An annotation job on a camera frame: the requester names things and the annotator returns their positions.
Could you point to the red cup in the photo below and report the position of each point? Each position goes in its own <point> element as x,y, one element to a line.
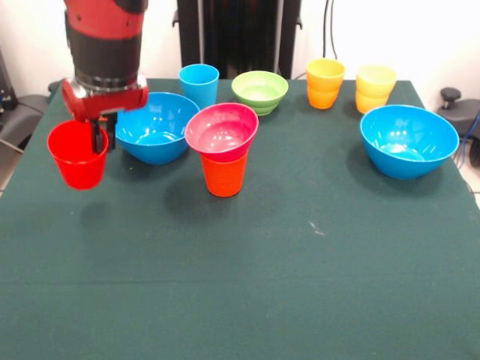
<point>78,168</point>

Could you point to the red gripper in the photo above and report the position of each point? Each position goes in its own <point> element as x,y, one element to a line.
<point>112,103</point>

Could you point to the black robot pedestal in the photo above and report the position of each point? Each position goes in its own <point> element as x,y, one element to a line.
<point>232,37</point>

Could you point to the blue cup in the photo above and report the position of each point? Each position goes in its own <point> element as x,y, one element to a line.
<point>198,90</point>

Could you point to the dark green tablecloth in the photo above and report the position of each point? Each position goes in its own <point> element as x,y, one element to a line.
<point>240,262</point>

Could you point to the grey pedestal foot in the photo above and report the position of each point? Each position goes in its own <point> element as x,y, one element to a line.
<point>465,116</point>
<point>22,112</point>

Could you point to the pink bowl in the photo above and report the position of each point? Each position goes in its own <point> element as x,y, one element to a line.
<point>221,131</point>

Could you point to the large blue bowl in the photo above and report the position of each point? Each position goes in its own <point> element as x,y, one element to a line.
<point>161,127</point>
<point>408,135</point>

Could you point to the green bowl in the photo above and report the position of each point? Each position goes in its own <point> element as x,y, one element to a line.
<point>258,90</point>

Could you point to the yellow cup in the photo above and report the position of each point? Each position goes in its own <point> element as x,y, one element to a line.
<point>375,90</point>

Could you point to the light orange cup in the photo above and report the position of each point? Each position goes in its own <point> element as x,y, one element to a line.
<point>325,82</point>

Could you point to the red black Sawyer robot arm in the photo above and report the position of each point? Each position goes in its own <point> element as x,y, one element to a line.
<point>107,45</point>

